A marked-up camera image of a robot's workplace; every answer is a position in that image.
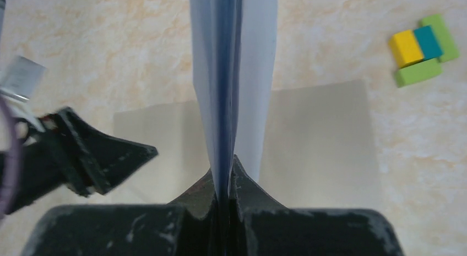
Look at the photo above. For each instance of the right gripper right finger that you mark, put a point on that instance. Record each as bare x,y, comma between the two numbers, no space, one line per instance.
260,225

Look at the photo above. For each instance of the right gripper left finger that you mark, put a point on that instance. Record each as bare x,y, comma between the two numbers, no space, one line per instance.
185,226

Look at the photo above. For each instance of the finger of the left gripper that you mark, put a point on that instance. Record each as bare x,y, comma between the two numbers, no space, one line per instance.
97,162

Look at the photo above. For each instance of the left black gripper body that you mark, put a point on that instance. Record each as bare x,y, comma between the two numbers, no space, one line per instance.
33,167

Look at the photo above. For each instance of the brown paper folder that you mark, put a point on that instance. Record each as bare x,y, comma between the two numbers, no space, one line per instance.
318,152

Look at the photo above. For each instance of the white printed paper stack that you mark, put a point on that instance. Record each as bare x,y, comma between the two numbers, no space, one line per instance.
233,48

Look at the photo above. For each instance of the green block short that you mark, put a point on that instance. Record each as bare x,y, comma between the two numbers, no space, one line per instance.
417,72

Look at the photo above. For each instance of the yellow block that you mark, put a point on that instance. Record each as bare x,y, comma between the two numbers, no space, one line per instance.
405,48

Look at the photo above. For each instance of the teal block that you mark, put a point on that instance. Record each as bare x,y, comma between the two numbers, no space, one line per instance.
428,42

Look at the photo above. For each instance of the green block long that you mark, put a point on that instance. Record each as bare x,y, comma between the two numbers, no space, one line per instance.
443,37

